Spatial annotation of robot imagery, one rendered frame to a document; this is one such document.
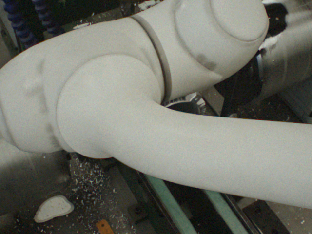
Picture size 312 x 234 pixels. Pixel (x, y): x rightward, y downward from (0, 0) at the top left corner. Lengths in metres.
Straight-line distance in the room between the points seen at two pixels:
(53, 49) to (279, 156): 0.23
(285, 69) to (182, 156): 0.69
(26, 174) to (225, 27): 0.47
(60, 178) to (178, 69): 0.42
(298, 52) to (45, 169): 0.57
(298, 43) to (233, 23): 0.56
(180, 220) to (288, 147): 0.63
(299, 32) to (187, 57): 0.56
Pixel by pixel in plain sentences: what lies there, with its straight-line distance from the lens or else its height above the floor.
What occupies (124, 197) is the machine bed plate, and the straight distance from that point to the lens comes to 1.07.
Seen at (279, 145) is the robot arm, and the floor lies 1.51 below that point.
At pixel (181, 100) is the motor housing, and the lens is 0.85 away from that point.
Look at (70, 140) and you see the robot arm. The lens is 0.41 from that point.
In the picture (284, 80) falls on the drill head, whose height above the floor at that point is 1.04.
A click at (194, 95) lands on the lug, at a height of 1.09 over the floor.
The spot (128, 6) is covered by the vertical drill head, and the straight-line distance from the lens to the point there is 0.75.
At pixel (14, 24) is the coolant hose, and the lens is 0.69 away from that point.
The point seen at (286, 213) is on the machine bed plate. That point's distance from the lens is 1.11.
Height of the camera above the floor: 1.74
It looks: 52 degrees down
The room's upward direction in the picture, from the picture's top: 4 degrees clockwise
